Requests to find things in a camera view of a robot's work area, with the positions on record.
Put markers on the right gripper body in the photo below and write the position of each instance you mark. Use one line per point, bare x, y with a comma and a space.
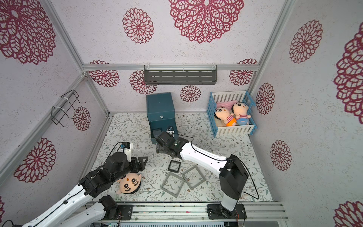
163, 140

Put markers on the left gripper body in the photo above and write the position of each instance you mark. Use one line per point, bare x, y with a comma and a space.
133, 166

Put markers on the teal drawer cabinet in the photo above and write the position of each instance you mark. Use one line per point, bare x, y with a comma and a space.
160, 112

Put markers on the black brooch box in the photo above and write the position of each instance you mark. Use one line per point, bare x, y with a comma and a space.
174, 166
155, 132

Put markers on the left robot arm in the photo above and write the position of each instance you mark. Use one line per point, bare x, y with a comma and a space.
89, 187

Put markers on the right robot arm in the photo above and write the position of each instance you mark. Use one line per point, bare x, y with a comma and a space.
232, 172

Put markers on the grey brooch box left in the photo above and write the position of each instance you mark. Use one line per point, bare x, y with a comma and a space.
172, 184

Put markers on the grey brooch box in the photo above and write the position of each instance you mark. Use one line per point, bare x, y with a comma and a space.
193, 177
172, 184

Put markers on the grey brooch box right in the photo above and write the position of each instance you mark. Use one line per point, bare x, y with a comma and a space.
193, 177

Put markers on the large plush doll head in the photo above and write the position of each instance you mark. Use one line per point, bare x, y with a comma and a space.
130, 184

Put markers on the plush doll orange pants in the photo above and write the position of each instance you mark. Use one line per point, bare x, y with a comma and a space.
225, 116

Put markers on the blue white toy crib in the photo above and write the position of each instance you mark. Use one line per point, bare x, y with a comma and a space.
227, 100

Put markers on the plush doll blue pants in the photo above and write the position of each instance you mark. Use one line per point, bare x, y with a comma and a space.
240, 112

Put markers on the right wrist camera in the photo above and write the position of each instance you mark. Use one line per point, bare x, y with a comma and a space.
170, 130

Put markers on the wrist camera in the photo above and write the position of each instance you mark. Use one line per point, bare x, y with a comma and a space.
126, 148
170, 130

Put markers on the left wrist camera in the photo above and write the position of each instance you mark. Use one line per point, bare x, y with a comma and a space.
126, 148

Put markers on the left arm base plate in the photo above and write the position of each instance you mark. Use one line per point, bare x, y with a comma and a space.
121, 212

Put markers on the grey wall shelf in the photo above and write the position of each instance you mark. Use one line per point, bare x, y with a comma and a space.
180, 74

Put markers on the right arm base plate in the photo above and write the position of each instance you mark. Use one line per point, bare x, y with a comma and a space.
216, 211

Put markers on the black wire rack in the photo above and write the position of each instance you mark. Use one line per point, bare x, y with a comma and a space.
69, 99

